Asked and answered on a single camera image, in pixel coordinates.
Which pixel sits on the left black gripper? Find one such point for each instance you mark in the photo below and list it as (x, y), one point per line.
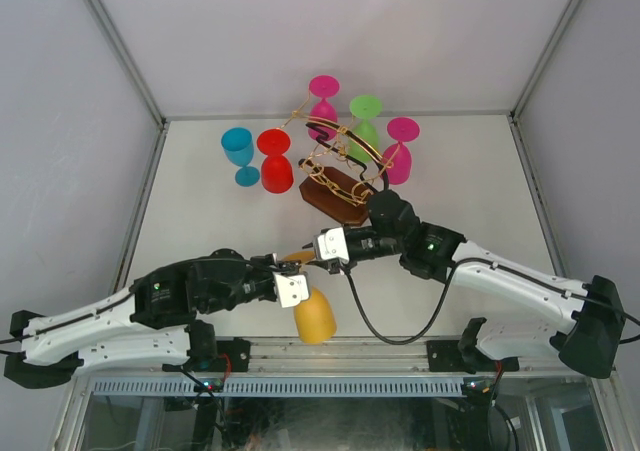
(273, 258)

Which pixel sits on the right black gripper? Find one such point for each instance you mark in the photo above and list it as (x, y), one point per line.
(323, 263)

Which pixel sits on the orange plastic wine glass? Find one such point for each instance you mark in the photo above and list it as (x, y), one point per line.
(314, 318)

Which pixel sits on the gold wire wine glass rack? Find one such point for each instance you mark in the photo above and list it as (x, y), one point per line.
(337, 184)

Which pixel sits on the red plastic wine glass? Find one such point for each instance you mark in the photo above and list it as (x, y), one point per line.
(276, 170)

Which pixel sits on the pink wine glass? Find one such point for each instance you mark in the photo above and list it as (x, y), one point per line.
(323, 87)
(402, 130)

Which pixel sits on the green plastic wine glass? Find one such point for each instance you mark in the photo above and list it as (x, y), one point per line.
(364, 108)

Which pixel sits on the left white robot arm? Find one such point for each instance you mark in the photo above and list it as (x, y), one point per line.
(154, 322)

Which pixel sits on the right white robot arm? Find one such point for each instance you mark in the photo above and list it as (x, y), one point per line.
(580, 323)

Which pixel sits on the blue plastic wine glass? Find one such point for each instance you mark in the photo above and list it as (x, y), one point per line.
(237, 144)

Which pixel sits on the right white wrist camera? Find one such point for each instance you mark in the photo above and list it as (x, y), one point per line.
(331, 245)

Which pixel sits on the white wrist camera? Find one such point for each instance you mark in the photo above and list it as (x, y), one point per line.
(331, 245)
(292, 290)

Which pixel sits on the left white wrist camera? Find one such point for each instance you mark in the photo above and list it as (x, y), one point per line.
(292, 290)

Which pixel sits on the aluminium front rail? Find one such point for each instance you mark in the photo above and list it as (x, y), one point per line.
(268, 356)

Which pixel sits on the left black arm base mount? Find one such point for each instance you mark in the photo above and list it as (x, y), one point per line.
(224, 356)

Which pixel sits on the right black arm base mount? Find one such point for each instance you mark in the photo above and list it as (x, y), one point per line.
(447, 356)

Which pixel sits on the grey slotted cable duct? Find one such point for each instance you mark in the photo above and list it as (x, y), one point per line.
(275, 387)

